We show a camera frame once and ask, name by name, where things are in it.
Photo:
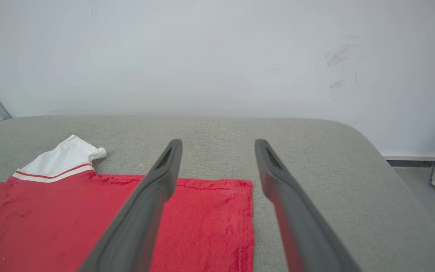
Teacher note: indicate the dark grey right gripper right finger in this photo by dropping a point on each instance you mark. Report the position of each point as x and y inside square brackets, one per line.
[300, 226]

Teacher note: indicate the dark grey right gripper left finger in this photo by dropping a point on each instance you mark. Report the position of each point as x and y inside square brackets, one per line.
[138, 226]

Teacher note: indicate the red white basketball jersey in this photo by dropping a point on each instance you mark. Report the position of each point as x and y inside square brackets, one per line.
[51, 219]

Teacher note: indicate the white baseboard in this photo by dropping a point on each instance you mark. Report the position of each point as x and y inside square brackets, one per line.
[410, 156]

